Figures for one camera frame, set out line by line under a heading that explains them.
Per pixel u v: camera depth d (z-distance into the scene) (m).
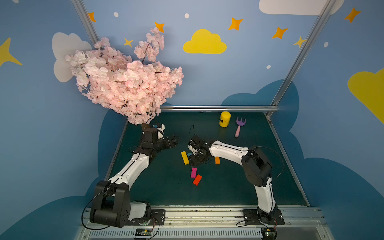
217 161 0.93
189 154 0.93
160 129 0.79
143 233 0.72
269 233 0.73
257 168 0.52
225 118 1.08
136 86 0.58
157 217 0.74
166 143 0.77
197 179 0.87
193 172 0.89
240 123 1.15
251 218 0.74
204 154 0.69
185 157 0.95
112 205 0.41
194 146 0.77
